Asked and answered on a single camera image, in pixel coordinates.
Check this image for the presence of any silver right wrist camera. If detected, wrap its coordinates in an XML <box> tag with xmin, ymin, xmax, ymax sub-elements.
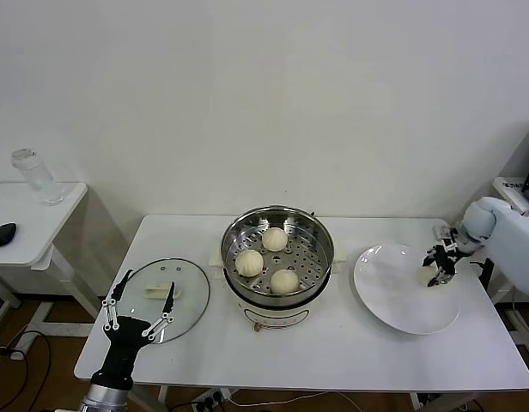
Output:
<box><xmin>434</xmin><ymin>222</ymin><xmax>459</xmax><ymax>250</ymax></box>

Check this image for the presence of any black power adapter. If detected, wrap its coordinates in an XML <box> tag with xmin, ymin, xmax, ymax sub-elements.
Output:
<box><xmin>478</xmin><ymin>257</ymin><xmax>494</xmax><ymax>289</ymax></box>

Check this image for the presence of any white steamed baozi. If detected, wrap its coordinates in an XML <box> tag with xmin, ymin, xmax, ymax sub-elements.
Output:
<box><xmin>269</xmin><ymin>268</ymin><xmax>301</xmax><ymax>295</ymax></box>
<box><xmin>262</xmin><ymin>227</ymin><xmax>288</xmax><ymax>252</ymax></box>
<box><xmin>420</xmin><ymin>265</ymin><xmax>440</xmax><ymax>287</ymax></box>
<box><xmin>235</xmin><ymin>249</ymin><xmax>265</xmax><ymax>277</ymax></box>

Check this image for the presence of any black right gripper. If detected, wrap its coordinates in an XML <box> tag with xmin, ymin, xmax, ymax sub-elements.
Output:
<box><xmin>421</xmin><ymin>243</ymin><xmax>459</xmax><ymax>288</ymax></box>

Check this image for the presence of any white electric cooker pot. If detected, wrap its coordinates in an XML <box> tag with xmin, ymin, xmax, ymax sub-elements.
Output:
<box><xmin>212</xmin><ymin>261</ymin><xmax>344</xmax><ymax>334</ymax></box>

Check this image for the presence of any glass lid with white handle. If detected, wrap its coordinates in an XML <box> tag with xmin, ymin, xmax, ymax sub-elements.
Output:
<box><xmin>114</xmin><ymin>257</ymin><xmax>211</xmax><ymax>344</ymax></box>

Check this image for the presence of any white side table with mouse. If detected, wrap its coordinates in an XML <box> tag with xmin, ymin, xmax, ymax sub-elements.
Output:
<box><xmin>0</xmin><ymin>182</ymin><xmax>106</xmax><ymax>344</ymax></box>

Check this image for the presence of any black computer mouse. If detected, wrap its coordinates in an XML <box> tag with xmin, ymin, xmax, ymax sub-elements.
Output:
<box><xmin>0</xmin><ymin>221</ymin><xmax>19</xmax><ymax>249</ymax></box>

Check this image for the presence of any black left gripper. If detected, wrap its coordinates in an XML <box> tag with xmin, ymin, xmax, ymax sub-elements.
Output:
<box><xmin>90</xmin><ymin>269</ymin><xmax>176</xmax><ymax>391</ymax></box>

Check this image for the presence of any stainless steel steamer basket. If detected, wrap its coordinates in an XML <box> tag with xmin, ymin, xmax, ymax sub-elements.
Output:
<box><xmin>210</xmin><ymin>205</ymin><xmax>348</xmax><ymax>304</ymax></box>

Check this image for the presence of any black floor cable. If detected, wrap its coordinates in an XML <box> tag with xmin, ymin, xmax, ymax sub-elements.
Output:
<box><xmin>0</xmin><ymin>329</ymin><xmax>52</xmax><ymax>412</ymax></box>

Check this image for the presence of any clear glass jar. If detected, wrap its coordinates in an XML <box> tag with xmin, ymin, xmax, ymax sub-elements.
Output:
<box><xmin>10</xmin><ymin>148</ymin><xmax>65</xmax><ymax>208</ymax></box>

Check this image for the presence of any white round plate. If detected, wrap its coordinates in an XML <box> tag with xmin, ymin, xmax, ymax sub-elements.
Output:
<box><xmin>353</xmin><ymin>244</ymin><xmax>461</xmax><ymax>336</ymax></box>

